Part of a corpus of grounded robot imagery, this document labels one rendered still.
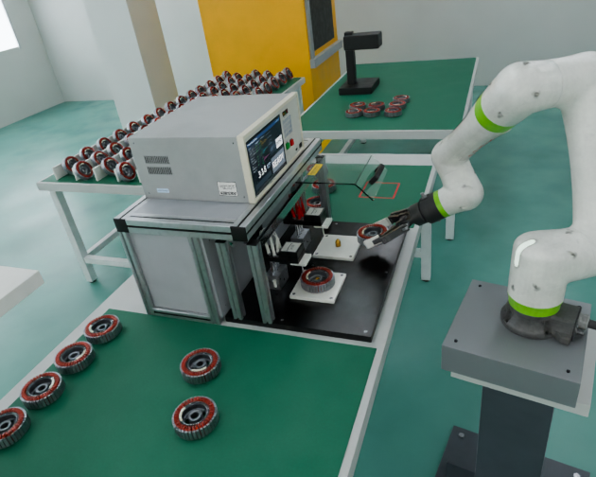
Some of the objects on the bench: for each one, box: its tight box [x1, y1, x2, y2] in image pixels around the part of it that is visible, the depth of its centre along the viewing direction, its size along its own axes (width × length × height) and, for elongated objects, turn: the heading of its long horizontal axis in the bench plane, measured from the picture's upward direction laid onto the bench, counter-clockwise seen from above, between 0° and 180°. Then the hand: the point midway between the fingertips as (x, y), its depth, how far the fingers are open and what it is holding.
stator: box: [300, 267, 335, 293], centre depth 161 cm, size 11×11×4 cm
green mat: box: [0, 309, 377, 477], centre depth 130 cm, size 94×61×1 cm, turn 82°
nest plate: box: [289, 270, 346, 304], centre depth 162 cm, size 15×15×1 cm
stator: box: [172, 396, 219, 440], centre depth 123 cm, size 11×11×4 cm
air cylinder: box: [267, 264, 289, 290], centre depth 166 cm, size 5×8×6 cm
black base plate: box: [225, 221, 407, 343], centre depth 173 cm, size 47×64×2 cm
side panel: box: [118, 232, 224, 325], centre depth 154 cm, size 28×3×32 cm, turn 82°
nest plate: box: [313, 235, 360, 261], centre depth 181 cm, size 15×15×1 cm
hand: (373, 234), depth 173 cm, fingers closed on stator, 11 cm apart
